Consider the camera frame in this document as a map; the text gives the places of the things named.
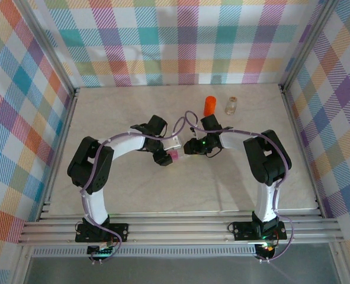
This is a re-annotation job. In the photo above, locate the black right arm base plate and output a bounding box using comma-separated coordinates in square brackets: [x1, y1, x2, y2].
[232, 221, 288, 241]

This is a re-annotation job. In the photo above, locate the aluminium side rail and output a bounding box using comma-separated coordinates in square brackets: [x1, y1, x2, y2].
[280, 85, 326, 218]
[37, 88, 81, 221]

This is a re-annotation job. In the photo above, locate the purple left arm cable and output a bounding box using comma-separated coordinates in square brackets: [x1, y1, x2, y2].
[79, 117, 187, 264]

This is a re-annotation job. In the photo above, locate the aluminium mounting rail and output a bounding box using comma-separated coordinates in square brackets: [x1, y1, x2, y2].
[17, 211, 344, 246]

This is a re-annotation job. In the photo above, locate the grey metal base panel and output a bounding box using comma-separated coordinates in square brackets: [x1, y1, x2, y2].
[23, 245, 346, 284]

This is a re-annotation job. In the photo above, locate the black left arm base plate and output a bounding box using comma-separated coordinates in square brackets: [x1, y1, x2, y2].
[75, 222, 130, 244]

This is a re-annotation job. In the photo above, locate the clear glass pill bottle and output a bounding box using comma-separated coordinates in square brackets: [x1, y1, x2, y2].
[224, 96, 239, 117]

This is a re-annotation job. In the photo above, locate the perforated metal cable tray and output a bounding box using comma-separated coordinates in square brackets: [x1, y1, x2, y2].
[31, 247, 258, 258]

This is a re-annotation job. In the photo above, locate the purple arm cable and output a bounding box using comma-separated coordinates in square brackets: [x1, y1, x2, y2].
[79, 117, 187, 264]
[185, 111, 296, 264]

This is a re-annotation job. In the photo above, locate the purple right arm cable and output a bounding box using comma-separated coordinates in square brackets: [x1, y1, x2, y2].
[185, 111, 296, 264]

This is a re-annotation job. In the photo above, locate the orange plastic pill bottle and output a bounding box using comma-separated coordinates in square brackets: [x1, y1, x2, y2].
[203, 95, 217, 117]

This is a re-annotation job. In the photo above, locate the aluminium frame post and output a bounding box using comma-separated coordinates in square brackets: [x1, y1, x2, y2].
[14, 0, 80, 96]
[278, 0, 341, 92]

